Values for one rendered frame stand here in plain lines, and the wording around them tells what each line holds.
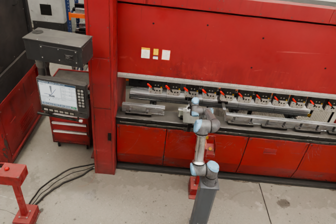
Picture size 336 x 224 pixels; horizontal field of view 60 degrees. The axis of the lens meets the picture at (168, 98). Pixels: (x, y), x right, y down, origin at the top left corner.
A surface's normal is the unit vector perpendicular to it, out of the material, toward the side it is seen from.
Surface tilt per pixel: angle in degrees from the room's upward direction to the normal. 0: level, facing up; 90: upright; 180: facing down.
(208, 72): 90
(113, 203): 0
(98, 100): 90
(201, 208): 90
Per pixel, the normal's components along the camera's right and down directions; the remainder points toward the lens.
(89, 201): 0.10, -0.82
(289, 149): -0.04, 0.56
